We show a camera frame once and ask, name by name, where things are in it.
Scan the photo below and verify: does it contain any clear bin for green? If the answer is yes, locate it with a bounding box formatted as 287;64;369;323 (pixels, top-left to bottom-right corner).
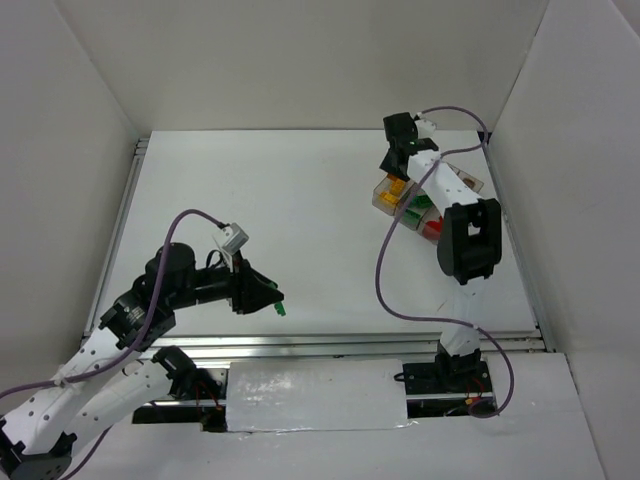
395;185;441;233

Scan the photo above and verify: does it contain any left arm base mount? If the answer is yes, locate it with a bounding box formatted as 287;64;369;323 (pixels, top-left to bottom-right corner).
132;365;229;433

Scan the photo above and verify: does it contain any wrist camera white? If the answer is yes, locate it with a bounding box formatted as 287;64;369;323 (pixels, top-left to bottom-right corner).
413;114;437;139
213;223;249;256

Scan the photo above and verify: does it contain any red round lego brick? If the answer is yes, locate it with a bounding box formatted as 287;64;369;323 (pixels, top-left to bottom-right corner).
422;217;443;241

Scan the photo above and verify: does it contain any long green lego brick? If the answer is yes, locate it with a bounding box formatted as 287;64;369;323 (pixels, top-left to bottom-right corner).
401;209;422;229

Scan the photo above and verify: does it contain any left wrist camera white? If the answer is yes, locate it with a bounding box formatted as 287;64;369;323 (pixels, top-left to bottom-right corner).
213;223;249;256

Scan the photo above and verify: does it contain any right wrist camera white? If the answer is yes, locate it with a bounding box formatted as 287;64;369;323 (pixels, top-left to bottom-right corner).
413;114;437;139

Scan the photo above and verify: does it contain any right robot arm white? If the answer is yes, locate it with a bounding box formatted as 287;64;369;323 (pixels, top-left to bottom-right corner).
380;106;502;387

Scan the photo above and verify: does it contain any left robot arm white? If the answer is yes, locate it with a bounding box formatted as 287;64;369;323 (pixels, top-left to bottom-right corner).
1;243;284;479

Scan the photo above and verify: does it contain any clear bin for yellow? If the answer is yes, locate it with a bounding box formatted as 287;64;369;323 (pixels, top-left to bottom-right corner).
372;174;414;216

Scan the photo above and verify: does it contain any yellow black striped lego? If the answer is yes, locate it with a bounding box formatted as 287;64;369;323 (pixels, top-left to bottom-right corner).
379;192;399;209

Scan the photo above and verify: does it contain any white foil cover plate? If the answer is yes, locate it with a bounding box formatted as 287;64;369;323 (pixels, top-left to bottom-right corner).
226;359;408;433

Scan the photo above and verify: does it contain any small green lego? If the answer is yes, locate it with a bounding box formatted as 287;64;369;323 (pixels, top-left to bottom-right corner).
409;195;433;209

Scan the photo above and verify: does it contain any yellow lego brick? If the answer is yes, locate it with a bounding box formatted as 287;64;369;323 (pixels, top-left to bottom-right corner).
387;175;406;197

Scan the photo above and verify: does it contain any clear bin for red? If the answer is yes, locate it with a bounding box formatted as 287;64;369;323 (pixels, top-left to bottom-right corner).
416;164;485;247

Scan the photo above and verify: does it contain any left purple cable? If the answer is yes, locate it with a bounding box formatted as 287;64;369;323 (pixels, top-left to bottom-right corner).
0;209;231;480

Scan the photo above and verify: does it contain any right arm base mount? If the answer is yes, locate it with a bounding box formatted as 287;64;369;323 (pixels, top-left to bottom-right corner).
394;360;497;419

